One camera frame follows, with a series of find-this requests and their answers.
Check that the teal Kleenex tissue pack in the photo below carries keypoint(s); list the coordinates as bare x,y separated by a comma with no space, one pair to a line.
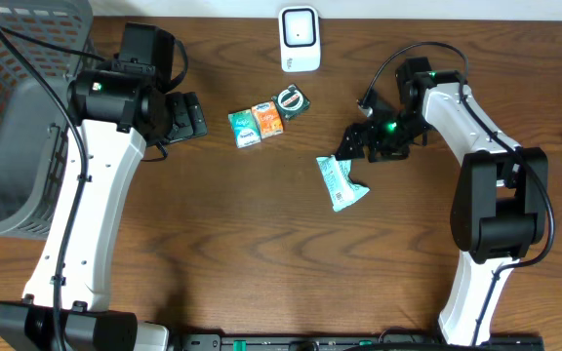
245,128

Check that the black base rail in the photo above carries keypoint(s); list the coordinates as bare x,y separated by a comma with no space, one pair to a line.
392,340

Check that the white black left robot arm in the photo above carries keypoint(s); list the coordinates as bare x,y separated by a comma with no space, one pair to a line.
113,113

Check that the mint green wipes pouch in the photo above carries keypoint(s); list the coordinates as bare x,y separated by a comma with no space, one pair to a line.
342,190

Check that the grey plastic basket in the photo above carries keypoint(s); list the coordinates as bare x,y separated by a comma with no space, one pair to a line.
33,141

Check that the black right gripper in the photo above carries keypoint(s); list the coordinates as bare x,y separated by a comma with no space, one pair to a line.
371,144

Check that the dark green round-label box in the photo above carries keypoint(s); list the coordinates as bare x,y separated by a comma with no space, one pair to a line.
291,102

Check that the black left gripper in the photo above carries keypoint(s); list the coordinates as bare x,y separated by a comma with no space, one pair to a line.
190,117

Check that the orange Kleenex tissue pack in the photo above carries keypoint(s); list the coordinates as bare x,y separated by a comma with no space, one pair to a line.
268,119

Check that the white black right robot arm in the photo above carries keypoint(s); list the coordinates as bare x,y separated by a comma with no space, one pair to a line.
500,201

